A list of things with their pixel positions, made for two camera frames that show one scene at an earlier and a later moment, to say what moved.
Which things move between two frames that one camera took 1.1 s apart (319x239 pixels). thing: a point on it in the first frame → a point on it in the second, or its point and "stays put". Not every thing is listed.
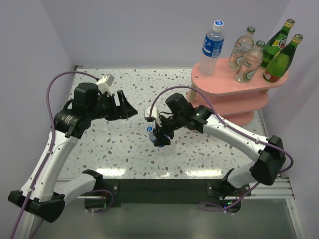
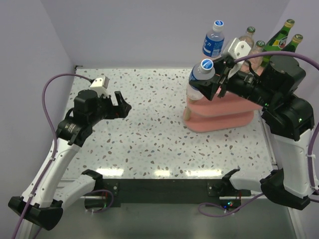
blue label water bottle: x=152 y=136 → x=203 y=71
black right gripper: x=161 y=139 → x=210 y=87
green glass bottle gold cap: x=276 y=44 stays put
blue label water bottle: x=212 y=49 stays put
